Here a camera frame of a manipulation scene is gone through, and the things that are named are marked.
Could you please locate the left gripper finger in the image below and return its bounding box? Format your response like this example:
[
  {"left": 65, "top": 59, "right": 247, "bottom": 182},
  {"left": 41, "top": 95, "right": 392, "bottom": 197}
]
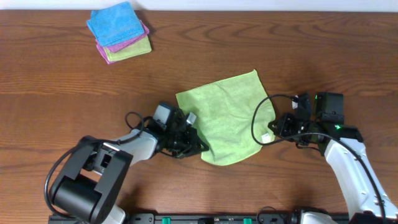
[
  {"left": 190, "top": 128, "right": 210, "bottom": 152},
  {"left": 174, "top": 147, "right": 202, "bottom": 159}
]

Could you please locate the light green microfiber cloth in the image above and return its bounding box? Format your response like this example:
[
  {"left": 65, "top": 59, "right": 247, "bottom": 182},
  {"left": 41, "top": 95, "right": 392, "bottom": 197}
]
[{"left": 176, "top": 70, "right": 275, "bottom": 166}]

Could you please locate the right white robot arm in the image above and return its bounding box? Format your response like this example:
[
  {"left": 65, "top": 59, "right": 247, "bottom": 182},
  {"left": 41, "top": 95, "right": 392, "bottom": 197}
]
[{"left": 268, "top": 92, "right": 397, "bottom": 223}]

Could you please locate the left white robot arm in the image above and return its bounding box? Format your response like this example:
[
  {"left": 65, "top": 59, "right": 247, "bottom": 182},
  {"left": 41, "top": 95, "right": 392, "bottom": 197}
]
[{"left": 44, "top": 103, "right": 209, "bottom": 224}]

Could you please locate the folded green cloth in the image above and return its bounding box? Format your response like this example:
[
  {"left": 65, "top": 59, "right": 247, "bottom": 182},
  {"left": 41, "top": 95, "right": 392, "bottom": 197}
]
[{"left": 104, "top": 37, "right": 152, "bottom": 62}]

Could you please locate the folded pink cloth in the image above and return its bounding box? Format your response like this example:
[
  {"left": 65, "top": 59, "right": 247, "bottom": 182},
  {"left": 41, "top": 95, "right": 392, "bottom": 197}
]
[{"left": 96, "top": 20, "right": 149, "bottom": 64}]

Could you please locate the folded blue cloth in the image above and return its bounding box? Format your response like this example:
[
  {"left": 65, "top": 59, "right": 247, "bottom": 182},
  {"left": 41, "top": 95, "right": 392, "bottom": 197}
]
[{"left": 86, "top": 1, "right": 144, "bottom": 47}]

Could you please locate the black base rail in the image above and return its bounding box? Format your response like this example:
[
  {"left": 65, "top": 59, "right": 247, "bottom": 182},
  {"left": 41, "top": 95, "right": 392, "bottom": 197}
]
[{"left": 48, "top": 212, "right": 295, "bottom": 224}]

